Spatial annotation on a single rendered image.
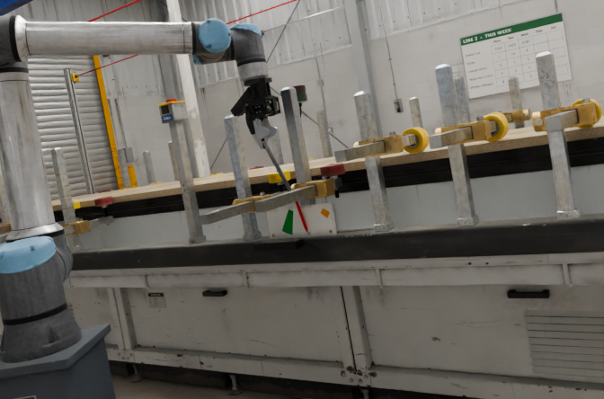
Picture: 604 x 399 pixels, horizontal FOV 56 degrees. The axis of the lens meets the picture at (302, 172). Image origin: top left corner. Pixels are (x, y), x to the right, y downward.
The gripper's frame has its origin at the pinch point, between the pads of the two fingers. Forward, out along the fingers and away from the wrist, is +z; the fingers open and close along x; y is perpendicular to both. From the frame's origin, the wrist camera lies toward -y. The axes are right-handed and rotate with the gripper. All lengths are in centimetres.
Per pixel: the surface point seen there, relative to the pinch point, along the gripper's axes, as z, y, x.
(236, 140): -3.2, -15.2, 7.0
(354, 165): 12.2, 15.7, 28.3
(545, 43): -79, -35, 716
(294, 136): -0.9, 8.5, 6.5
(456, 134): 6, 64, -6
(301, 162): 7.5, 9.4, 6.5
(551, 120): 7, 87, -17
